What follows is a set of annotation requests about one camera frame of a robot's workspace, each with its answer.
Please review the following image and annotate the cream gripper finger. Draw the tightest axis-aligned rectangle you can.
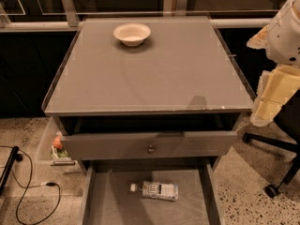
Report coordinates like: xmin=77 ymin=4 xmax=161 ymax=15
xmin=247 ymin=25 xmax=269 ymax=50
xmin=250 ymin=64 xmax=300 ymax=127

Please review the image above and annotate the clear plastic water bottle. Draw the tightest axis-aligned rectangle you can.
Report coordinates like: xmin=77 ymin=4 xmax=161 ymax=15
xmin=130 ymin=181 xmax=179 ymax=202

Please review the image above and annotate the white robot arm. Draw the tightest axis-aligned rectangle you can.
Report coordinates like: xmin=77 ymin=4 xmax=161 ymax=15
xmin=247 ymin=0 xmax=300 ymax=127

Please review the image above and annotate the grey drawer cabinet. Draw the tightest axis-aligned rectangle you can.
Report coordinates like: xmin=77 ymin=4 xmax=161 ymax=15
xmin=41 ymin=15 xmax=259 ymax=225

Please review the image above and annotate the grey middle drawer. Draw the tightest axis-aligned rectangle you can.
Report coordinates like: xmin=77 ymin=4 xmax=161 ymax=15
xmin=77 ymin=162 xmax=226 ymax=225

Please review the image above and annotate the round metal drawer knob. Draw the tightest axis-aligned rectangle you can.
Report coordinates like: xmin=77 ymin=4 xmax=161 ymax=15
xmin=147 ymin=144 xmax=156 ymax=154

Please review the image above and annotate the black office chair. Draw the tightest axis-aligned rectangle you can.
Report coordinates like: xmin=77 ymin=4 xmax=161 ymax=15
xmin=243 ymin=91 xmax=300 ymax=198

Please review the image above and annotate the white paper bowl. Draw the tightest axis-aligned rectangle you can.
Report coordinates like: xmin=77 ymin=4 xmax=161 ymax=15
xmin=113 ymin=23 xmax=151 ymax=47

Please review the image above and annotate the orange toy fruit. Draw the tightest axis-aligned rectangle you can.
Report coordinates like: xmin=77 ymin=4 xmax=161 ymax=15
xmin=52 ymin=136 xmax=63 ymax=150

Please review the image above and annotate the green white packet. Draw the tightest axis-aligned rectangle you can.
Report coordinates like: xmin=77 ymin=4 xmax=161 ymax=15
xmin=52 ymin=147 xmax=68 ymax=158

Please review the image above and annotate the black metal stand leg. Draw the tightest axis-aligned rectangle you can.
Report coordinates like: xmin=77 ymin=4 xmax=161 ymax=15
xmin=0 ymin=146 xmax=19 ymax=195

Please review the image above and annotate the left metal railing bracket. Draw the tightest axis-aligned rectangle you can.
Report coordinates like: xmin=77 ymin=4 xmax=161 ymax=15
xmin=61 ymin=0 xmax=80 ymax=27

